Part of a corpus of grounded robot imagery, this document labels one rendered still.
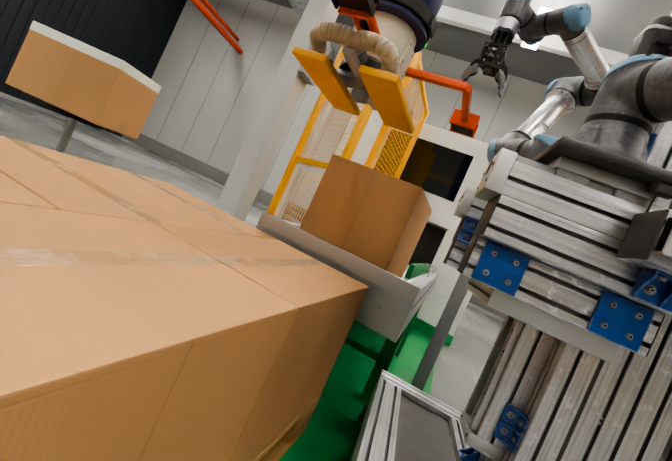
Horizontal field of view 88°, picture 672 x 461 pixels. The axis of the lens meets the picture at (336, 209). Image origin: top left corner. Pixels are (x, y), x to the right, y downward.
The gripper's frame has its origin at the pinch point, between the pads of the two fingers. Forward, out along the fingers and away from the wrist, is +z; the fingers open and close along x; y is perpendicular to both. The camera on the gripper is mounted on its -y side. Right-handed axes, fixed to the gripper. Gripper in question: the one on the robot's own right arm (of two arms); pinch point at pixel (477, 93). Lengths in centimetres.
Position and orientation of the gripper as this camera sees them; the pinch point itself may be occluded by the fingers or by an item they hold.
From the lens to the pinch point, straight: 133.9
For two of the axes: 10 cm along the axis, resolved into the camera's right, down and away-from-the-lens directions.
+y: -3.1, -1.4, -9.4
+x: 8.6, 3.9, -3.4
